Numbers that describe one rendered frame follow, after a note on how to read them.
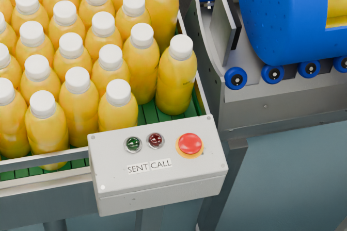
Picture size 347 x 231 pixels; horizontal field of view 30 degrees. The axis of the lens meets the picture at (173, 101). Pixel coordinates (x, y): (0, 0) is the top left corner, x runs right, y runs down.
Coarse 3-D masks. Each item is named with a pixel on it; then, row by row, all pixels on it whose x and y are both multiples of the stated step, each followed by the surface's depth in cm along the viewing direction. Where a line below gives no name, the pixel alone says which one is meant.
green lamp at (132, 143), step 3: (129, 138) 98; (132, 138) 98; (135, 138) 98; (126, 141) 98; (129, 141) 98; (132, 141) 98; (135, 141) 98; (138, 141) 98; (126, 144) 98; (129, 144) 97; (132, 144) 97; (135, 144) 98; (138, 144) 98; (129, 147) 98; (132, 147) 97; (135, 147) 98; (138, 147) 98; (132, 150) 98
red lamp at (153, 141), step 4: (152, 136) 98; (156, 136) 98; (160, 136) 99; (148, 140) 99; (152, 140) 98; (156, 140) 98; (160, 140) 98; (152, 144) 98; (156, 144) 98; (160, 144) 99
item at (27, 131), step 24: (0, 0) 115; (48, 24) 118; (24, 48) 111; (48, 48) 112; (0, 72) 108; (24, 72) 108; (24, 96) 110; (0, 120) 105; (24, 120) 109; (48, 120) 104; (0, 144) 113; (24, 144) 114; (48, 144) 108; (48, 168) 116
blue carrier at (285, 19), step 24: (240, 0) 130; (264, 0) 116; (288, 0) 106; (312, 0) 106; (264, 24) 118; (288, 24) 107; (312, 24) 108; (264, 48) 121; (288, 48) 111; (312, 48) 112; (336, 48) 114
